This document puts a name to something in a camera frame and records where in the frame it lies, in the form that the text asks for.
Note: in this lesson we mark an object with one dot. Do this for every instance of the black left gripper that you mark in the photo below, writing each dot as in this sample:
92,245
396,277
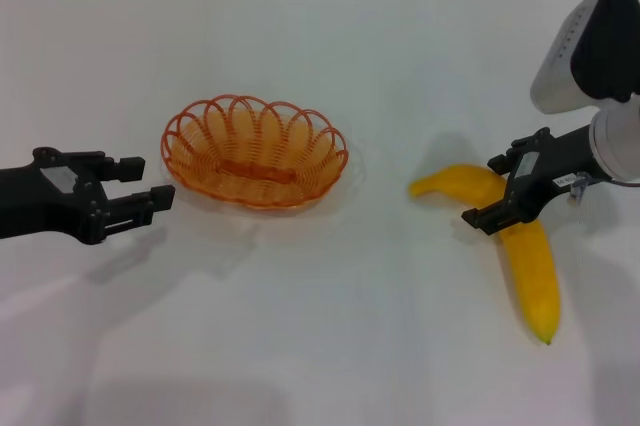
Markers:
40,201

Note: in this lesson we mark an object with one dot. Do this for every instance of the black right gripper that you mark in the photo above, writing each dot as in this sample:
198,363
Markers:
565,161

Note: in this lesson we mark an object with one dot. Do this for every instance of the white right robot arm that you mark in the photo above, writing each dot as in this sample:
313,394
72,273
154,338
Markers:
565,71

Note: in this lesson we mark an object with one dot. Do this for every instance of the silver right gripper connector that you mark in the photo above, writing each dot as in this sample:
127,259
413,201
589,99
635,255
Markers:
579,190

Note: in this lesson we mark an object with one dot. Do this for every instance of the yellow banana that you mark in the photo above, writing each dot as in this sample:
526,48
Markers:
530,276

